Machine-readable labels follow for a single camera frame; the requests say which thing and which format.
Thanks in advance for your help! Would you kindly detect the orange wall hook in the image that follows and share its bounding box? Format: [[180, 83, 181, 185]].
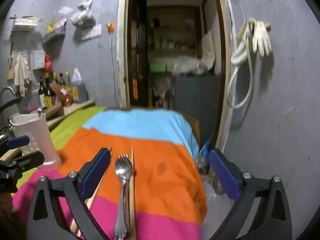
[[106, 22, 116, 34]]

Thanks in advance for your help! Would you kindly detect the wall wire rack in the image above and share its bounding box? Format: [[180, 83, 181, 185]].
[[42, 17, 67, 44]]

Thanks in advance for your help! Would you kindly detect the wall socket plate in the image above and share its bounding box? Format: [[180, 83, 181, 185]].
[[81, 24, 101, 41]]

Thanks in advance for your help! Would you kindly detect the white wall box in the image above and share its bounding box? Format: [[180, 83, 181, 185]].
[[29, 50, 46, 70]]

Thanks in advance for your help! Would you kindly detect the large steel spoon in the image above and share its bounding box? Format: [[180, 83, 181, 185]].
[[114, 158, 132, 239]]

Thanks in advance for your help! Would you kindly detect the white hose loop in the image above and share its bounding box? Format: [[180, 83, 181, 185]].
[[226, 24, 256, 110]]

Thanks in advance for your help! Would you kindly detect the white pillow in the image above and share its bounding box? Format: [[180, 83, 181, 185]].
[[201, 30, 216, 70]]

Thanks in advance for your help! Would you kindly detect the dark wine bottle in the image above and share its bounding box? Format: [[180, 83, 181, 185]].
[[38, 78, 47, 108]]

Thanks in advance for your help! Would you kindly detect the lone wooden chopstick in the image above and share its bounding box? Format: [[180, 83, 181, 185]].
[[129, 147, 137, 240]]

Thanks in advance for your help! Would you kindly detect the green box on shelf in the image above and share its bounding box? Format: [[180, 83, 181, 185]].
[[149, 62, 167, 73]]

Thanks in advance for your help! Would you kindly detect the hanging beige towel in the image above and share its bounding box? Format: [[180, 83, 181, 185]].
[[14, 52, 31, 98]]

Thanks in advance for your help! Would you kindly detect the hanging grey plastic bag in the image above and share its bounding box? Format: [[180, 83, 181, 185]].
[[70, 0, 96, 29]]

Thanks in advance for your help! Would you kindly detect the cream rubber glove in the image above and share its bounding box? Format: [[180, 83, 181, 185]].
[[233, 18, 272, 58]]

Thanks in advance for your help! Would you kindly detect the clear plastic bag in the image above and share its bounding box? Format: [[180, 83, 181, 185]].
[[172, 56, 209, 75]]

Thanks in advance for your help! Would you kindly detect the grey cabinet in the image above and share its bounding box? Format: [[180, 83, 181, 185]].
[[171, 74, 221, 144]]

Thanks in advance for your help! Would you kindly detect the red plastic bag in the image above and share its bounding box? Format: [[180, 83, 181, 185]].
[[44, 54, 53, 74]]

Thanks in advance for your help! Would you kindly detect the large cooking oil jug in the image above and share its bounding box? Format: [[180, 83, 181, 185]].
[[71, 68, 88, 103]]

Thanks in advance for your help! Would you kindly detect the steel fork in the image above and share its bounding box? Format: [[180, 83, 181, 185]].
[[118, 154, 131, 161]]

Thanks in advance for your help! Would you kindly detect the white plastic utensil holder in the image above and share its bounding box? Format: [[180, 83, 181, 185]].
[[9, 108, 62, 171]]

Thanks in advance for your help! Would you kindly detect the dark sauce bottle yellow label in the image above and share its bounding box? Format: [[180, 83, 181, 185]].
[[44, 73, 56, 108]]

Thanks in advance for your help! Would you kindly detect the wooden cutting board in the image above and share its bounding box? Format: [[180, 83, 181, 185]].
[[44, 102, 63, 119]]

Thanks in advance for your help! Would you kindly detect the multicolour striped cloth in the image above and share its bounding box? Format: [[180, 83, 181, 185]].
[[11, 106, 208, 240]]

